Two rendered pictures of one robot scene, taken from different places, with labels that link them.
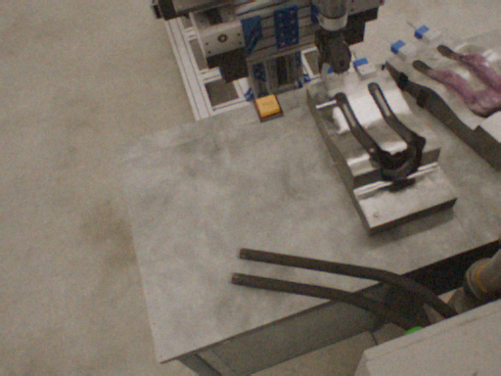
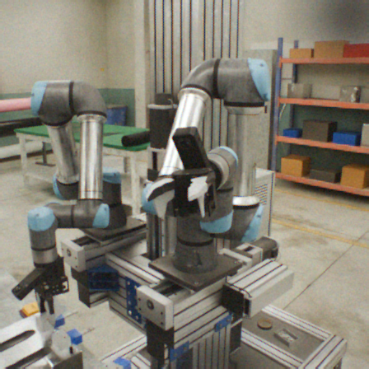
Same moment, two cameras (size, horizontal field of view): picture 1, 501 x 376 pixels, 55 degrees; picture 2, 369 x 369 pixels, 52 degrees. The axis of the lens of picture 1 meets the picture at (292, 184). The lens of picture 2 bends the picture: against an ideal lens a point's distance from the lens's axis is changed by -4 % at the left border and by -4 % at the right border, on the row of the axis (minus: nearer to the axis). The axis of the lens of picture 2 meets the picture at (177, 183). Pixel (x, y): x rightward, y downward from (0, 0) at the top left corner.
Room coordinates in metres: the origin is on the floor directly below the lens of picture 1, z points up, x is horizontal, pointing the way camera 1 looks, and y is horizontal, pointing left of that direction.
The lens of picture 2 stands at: (0.86, -1.25, 1.64)
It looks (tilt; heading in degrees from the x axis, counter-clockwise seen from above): 16 degrees down; 61
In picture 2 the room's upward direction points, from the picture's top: straight up
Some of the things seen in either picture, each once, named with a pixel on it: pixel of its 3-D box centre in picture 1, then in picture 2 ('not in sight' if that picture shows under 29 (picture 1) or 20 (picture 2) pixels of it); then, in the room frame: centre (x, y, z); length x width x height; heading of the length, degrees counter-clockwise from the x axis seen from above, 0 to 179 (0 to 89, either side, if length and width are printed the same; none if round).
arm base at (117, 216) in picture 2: not in sight; (108, 211); (1.36, 0.22, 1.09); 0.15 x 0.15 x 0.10
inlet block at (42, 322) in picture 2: (328, 71); (58, 318); (1.04, -0.15, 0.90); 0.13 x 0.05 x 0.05; 14
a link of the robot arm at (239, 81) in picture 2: not in sight; (241, 153); (1.57, -0.36, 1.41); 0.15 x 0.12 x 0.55; 131
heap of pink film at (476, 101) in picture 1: (472, 77); not in sight; (0.96, -0.58, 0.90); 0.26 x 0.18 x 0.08; 31
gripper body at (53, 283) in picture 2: (331, 37); (49, 276); (1.03, -0.15, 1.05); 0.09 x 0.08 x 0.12; 14
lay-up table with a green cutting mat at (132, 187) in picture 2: not in sight; (99, 161); (2.43, 3.66, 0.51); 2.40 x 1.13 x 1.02; 112
